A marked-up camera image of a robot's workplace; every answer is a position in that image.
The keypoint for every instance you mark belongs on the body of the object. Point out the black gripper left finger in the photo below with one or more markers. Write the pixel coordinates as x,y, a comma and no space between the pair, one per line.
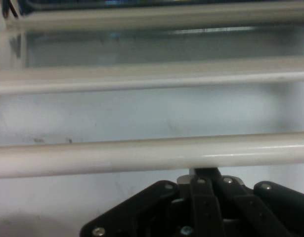
142,209

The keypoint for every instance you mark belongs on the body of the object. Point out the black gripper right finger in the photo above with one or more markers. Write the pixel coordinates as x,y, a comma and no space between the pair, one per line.
277,209

